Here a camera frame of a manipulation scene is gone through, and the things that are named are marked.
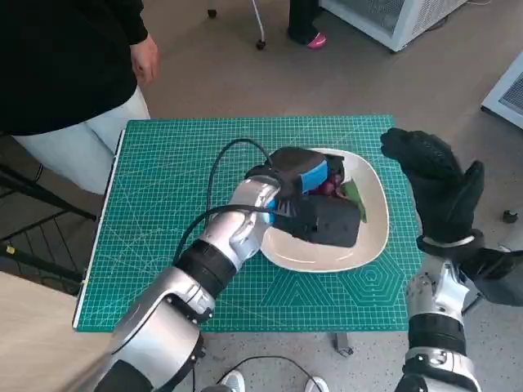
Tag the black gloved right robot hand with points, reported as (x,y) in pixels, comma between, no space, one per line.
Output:
(445,196)

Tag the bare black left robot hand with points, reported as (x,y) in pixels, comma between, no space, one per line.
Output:
(314,175)

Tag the red toy grape bunch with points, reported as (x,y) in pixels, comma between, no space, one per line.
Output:
(351,194)

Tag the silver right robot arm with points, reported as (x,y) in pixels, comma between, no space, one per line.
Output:
(437,330)

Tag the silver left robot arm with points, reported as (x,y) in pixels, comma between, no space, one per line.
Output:
(163,326)

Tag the white square plate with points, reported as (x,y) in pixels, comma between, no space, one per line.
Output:
(367,245)

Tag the black caster wheel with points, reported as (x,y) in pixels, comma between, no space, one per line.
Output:
(510,216)

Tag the white vented box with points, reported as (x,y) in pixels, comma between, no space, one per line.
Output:
(508,94)

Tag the green cutting mat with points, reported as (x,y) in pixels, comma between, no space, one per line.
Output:
(163,183)

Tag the white chair with casters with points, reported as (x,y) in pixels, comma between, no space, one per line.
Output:
(260,24)

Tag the white mesh cabinet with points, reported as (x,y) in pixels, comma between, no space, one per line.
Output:
(412,20)

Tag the white shoe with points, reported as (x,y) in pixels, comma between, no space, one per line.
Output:
(235,381)
(318,384)

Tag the standing person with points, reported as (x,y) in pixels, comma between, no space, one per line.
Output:
(61,61)

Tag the black metal rack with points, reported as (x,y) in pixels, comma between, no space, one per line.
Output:
(24,196)

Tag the light wooden board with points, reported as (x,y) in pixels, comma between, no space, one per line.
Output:
(37,339)

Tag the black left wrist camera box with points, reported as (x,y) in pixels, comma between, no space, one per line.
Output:
(331,222)

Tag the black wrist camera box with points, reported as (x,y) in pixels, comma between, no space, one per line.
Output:
(331,222)
(498,277)

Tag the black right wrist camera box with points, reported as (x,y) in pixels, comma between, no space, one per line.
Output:
(498,277)

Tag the black table leg bracket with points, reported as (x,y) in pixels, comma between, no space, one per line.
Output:
(342,345)

